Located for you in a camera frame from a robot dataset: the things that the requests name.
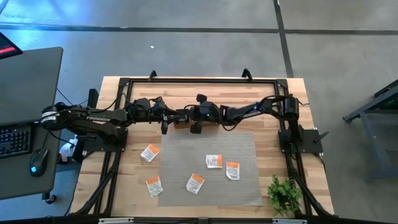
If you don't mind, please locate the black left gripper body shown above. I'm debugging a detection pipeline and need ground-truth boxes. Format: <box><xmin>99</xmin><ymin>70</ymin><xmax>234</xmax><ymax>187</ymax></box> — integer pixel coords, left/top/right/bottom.
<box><xmin>148</xmin><ymin>96</ymin><xmax>170</xmax><ymax>124</ymax></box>

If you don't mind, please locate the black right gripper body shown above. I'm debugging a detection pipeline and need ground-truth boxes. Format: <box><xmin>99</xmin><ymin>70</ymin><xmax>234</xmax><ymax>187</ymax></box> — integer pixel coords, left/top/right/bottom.
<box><xmin>198</xmin><ymin>104</ymin><xmax>223</xmax><ymax>125</ymax></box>

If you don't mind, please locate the white orange Tazo tea packet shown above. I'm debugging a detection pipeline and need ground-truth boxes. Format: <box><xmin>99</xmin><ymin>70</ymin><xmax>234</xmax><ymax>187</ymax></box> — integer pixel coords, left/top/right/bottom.
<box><xmin>205</xmin><ymin>154</ymin><xmax>224</xmax><ymax>169</ymax></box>
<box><xmin>139</xmin><ymin>143</ymin><xmax>160</xmax><ymax>163</ymax></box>
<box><xmin>185</xmin><ymin>172</ymin><xmax>206</xmax><ymax>196</ymax></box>
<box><xmin>145</xmin><ymin>175</ymin><xmax>164</xmax><ymax>198</ymax></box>
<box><xmin>225</xmin><ymin>161</ymin><xmax>241</xmax><ymax>181</ymax></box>

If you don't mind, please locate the grey woven placemat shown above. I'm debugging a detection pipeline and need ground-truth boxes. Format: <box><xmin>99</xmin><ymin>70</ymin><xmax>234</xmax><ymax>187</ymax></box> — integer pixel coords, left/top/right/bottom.
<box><xmin>157</xmin><ymin>132</ymin><xmax>264</xmax><ymax>207</ymax></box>

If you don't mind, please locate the white power adapter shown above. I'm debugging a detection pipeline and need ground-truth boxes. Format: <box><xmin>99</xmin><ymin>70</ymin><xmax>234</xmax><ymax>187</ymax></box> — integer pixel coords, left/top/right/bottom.
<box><xmin>58</xmin><ymin>136</ymin><xmax>78</xmax><ymax>164</ymax></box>

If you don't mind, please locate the green artificial plant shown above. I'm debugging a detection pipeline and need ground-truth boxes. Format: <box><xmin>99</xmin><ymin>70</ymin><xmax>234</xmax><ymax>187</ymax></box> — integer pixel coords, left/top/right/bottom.
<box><xmin>266</xmin><ymin>174</ymin><xmax>304</xmax><ymax>217</ymax></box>

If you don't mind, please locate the black computer mouse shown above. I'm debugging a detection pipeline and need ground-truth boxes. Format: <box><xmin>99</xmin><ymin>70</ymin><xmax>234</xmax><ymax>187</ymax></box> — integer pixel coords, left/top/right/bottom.
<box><xmin>29</xmin><ymin>147</ymin><xmax>50</xmax><ymax>178</ymax></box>

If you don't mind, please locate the dark grey desk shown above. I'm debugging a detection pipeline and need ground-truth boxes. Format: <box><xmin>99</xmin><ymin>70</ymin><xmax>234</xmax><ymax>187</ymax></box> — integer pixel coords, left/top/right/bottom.
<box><xmin>0</xmin><ymin>46</ymin><xmax>64</xmax><ymax>205</ymax></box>

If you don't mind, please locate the black keyboard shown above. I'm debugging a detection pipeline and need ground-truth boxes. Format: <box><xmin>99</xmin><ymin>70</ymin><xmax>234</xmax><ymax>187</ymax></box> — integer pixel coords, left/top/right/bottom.
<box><xmin>0</xmin><ymin>123</ymin><xmax>34</xmax><ymax>159</ymax></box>

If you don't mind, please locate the black display screen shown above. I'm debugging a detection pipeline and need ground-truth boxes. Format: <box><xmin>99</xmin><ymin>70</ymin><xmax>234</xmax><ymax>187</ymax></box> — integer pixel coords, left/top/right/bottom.
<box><xmin>0</xmin><ymin>32</ymin><xmax>24</xmax><ymax>60</ymax></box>

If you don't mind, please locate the black aluminium rig frame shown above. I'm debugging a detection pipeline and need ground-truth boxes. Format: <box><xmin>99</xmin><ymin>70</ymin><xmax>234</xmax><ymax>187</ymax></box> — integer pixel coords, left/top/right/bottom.
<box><xmin>70</xmin><ymin>76</ymin><xmax>335</xmax><ymax>224</ymax></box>

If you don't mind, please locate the black looped cable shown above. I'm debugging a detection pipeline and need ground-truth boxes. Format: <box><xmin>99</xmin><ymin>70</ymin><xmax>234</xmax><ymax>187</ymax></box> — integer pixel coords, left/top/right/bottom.
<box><xmin>221</xmin><ymin>123</ymin><xmax>246</xmax><ymax>132</ymax></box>

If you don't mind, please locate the thin black cable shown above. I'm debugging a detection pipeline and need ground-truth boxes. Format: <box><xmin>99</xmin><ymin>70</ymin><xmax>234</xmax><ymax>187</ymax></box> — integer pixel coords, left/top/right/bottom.
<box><xmin>55</xmin><ymin>88</ymin><xmax>91</xmax><ymax>108</ymax></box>

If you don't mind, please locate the grey metal table frame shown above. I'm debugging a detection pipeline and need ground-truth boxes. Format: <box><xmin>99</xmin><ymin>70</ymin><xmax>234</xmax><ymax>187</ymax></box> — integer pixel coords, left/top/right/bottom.
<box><xmin>343</xmin><ymin>79</ymin><xmax>398</xmax><ymax>183</ymax></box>

